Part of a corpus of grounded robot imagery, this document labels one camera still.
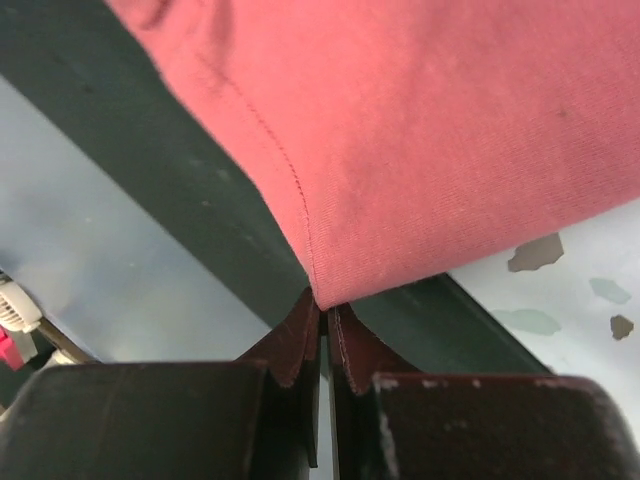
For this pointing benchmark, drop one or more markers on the background room clutter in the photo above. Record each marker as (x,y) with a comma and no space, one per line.
(28,338)

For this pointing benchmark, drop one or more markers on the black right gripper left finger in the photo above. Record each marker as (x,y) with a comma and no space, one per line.
(255,417)

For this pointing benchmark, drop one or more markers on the dusty red t-shirt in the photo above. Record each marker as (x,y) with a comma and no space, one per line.
(394,140)

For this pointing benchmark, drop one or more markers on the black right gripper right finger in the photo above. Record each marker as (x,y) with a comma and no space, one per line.
(392,421)

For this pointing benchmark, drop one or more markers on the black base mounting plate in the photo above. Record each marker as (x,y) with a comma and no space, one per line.
(134,231)

